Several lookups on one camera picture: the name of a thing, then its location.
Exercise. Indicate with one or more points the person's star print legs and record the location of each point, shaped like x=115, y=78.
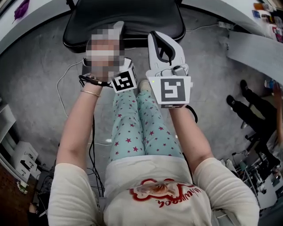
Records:
x=143, y=132

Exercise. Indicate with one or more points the person's left forearm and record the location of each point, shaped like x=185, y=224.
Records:
x=79, y=125

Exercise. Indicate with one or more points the person's right forearm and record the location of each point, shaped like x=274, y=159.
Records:
x=192, y=141

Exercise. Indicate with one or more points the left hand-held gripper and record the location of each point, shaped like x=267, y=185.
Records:
x=125, y=81

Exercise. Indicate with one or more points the white drawer cabinet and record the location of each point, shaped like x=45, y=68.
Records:
x=24, y=161

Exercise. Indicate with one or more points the white power strip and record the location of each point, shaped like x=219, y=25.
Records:
x=226, y=25

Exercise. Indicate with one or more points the person's left hand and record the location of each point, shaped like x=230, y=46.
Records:
x=104, y=64

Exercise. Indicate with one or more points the person's white shoe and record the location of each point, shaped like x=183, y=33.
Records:
x=144, y=85

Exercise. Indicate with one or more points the small blue box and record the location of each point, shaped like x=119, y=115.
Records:
x=256, y=13

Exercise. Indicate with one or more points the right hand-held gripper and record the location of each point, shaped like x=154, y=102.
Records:
x=172, y=90

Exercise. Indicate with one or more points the black folding chair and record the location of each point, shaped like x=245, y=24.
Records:
x=132, y=19

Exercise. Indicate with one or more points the dark grey cloth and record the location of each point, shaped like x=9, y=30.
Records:
x=45, y=183

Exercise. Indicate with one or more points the person's white printed shirt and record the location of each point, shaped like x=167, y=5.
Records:
x=154, y=198

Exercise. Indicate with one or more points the purple cloth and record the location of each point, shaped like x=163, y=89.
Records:
x=21, y=10

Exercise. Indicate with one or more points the colourful plastic bag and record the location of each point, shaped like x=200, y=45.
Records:
x=276, y=31

